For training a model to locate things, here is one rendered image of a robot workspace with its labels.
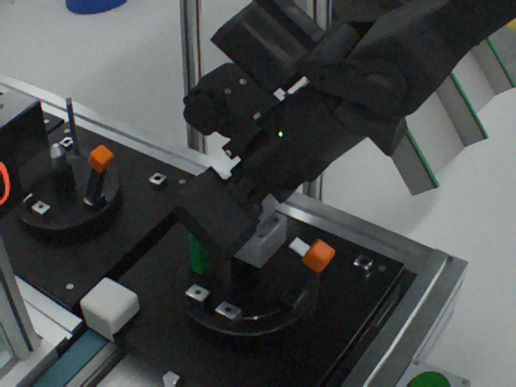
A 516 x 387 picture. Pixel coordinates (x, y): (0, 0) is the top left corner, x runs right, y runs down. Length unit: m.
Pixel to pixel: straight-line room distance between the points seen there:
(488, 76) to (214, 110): 0.56
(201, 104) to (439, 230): 0.50
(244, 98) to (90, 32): 0.91
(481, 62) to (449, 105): 0.15
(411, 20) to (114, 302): 0.41
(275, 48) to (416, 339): 0.34
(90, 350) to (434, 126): 0.47
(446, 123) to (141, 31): 0.72
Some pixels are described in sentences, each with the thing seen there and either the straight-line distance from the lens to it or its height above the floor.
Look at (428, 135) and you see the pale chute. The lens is 0.87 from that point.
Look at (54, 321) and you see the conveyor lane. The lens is 0.76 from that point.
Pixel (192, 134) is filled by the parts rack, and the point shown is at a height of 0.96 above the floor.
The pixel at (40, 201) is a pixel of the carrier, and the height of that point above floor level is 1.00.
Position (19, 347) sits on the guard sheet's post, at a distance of 0.71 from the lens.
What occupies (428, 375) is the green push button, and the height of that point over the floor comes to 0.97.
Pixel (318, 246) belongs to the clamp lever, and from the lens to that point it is 0.64.
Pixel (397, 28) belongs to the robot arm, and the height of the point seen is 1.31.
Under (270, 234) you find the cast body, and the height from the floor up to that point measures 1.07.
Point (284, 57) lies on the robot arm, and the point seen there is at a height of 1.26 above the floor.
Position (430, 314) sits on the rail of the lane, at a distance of 0.75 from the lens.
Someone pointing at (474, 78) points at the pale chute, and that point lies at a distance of 1.01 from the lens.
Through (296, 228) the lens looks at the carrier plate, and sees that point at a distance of 0.80.
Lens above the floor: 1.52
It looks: 41 degrees down
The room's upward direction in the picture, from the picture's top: 1 degrees counter-clockwise
